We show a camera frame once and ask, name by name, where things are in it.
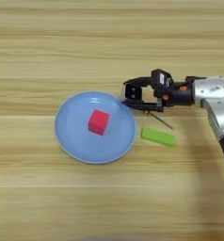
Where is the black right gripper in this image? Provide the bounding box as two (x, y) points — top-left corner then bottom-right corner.
(120, 76), (197, 114)

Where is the screwdriver with amber handle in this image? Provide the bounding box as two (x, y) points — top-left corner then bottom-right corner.
(145, 109), (175, 131)

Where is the red cube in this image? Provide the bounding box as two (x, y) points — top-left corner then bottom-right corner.
(88, 108), (111, 137)

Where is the black box with white label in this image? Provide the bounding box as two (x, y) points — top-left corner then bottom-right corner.
(150, 68), (175, 96)

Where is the green rectangular block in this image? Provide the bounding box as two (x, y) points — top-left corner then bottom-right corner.
(139, 126), (177, 149)

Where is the round blue plate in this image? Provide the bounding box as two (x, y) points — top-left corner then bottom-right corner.
(53, 90), (136, 166)

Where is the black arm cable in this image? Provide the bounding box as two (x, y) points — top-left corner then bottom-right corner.
(184, 75), (208, 84)

